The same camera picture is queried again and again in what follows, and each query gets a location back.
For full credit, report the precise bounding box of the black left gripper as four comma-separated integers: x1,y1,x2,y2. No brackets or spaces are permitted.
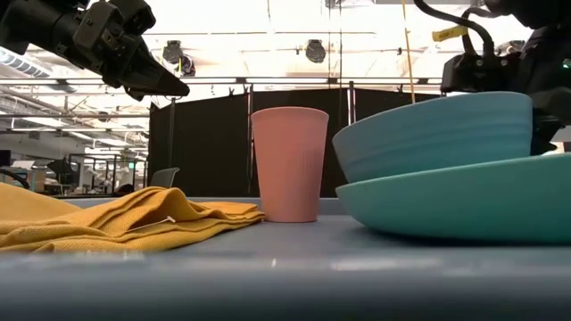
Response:
66,0,191,103

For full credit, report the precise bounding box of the blue plastic bowl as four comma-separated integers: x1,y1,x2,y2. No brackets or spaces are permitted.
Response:
332,91,534,184

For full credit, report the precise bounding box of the teal plastic plate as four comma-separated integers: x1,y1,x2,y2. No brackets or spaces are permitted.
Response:
335,153,571,244

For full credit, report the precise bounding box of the yellow cloth napkin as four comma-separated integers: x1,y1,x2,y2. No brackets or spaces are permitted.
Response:
0,182,266,254

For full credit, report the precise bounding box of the pink plastic cup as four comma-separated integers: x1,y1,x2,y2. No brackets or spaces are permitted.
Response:
251,105,330,223

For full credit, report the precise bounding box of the black ceiling lamp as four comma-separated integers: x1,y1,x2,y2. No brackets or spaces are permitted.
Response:
161,39,196,78
305,38,327,64

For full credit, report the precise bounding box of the black partition screen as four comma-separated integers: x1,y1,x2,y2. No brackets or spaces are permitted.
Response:
147,88,443,198

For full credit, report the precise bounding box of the grey blue office chair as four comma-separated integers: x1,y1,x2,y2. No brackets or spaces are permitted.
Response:
149,167,180,188

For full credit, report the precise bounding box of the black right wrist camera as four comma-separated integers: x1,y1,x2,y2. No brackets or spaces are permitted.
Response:
440,51,524,95

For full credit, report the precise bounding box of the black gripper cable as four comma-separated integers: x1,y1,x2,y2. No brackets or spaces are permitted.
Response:
412,0,497,58

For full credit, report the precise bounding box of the yellow cable tag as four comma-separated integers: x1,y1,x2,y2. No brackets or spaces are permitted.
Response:
431,25,469,44

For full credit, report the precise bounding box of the yellow cable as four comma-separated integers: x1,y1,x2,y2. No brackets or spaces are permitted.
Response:
400,0,417,104

